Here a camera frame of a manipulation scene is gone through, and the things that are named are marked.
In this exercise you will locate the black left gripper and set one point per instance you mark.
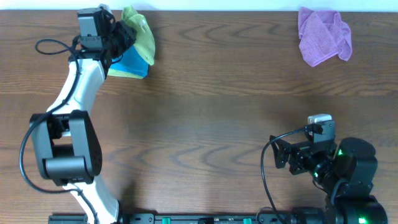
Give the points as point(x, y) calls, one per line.
point(129, 32)

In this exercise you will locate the light green microfiber cloth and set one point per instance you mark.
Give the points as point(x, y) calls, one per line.
point(145, 43)

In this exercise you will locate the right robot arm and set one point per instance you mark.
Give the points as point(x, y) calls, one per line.
point(343, 171)

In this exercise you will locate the folded blue cloth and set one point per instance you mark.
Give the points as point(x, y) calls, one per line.
point(131, 61)

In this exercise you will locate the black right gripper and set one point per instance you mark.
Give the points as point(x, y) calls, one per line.
point(298, 153)

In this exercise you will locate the crumpled purple cloth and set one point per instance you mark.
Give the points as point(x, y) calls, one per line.
point(323, 34)

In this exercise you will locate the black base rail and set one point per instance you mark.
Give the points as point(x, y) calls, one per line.
point(264, 217)

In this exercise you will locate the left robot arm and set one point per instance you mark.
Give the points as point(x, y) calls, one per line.
point(66, 146)

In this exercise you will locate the folded yellow-green cloth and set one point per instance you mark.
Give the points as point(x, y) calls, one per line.
point(123, 74)

